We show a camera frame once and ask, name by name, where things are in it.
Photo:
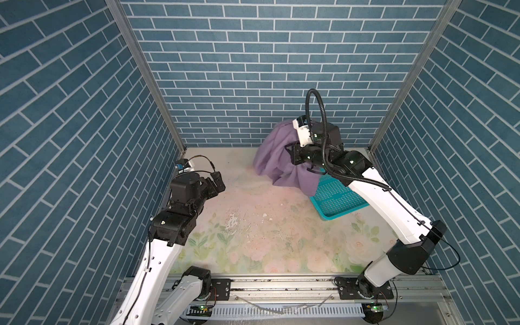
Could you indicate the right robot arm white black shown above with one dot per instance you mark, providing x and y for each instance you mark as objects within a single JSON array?
[{"x": 417, "y": 235}]

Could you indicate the right circuit board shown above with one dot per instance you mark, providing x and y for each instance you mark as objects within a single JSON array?
[{"x": 374, "y": 310}]

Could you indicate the left circuit board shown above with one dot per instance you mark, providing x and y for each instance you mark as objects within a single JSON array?
[{"x": 199, "y": 311}]

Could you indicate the purple trousers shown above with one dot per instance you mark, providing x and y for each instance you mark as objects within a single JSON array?
[{"x": 274, "y": 161}]

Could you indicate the teal plastic basket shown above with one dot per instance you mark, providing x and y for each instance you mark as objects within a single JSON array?
[{"x": 333, "y": 200}]

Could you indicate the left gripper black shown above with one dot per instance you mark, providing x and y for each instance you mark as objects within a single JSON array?
[{"x": 213, "y": 190}]

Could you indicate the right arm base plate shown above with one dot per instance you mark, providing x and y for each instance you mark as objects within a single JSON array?
[{"x": 357, "y": 288}]

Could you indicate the white vent grille strip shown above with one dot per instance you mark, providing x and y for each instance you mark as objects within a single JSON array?
[{"x": 263, "y": 312}]

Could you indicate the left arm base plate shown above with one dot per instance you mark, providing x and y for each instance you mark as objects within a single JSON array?
[{"x": 217, "y": 289}]

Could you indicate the aluminium front rail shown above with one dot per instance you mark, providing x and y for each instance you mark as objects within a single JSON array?
[{"x": 314, "y": 288}]

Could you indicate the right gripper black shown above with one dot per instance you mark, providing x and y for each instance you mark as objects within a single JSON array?
[{"x": 297, "y": 149}]

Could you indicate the circuit board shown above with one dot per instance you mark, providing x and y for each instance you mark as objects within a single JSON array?
[
  {"x": 374, "y": 310},
  {"x": 199, "y": 311}
]

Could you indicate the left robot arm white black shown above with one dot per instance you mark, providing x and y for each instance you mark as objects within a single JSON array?
[{"x": 168, "y": 234}]

